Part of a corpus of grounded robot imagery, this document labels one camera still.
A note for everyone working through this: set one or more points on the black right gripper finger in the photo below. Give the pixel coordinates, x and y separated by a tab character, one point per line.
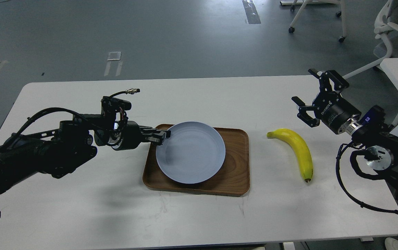
303	112
330	81

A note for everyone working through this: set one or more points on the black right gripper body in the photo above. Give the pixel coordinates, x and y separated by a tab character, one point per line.
334	111

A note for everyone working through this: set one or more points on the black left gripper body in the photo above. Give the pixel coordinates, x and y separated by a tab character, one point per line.
131	136

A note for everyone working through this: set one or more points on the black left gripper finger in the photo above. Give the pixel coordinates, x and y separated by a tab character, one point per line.
150	133
157	140

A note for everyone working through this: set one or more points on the yellow banana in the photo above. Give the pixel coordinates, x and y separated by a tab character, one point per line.
300	149

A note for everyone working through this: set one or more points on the light blue plate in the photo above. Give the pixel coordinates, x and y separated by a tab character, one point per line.
194	153

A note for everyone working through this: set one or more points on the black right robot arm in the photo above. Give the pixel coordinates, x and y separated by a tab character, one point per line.
375	149

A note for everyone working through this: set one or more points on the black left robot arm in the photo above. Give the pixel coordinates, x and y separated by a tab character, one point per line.
60	151

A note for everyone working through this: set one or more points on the white rolling chair base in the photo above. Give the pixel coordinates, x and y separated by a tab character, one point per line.
313	12

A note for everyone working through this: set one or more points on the brown wooden tray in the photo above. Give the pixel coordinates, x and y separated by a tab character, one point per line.
233	179

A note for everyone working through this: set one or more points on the white office chair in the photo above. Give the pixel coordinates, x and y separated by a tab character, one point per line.
386	30

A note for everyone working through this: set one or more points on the white shoe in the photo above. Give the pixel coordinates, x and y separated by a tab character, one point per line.
391	243

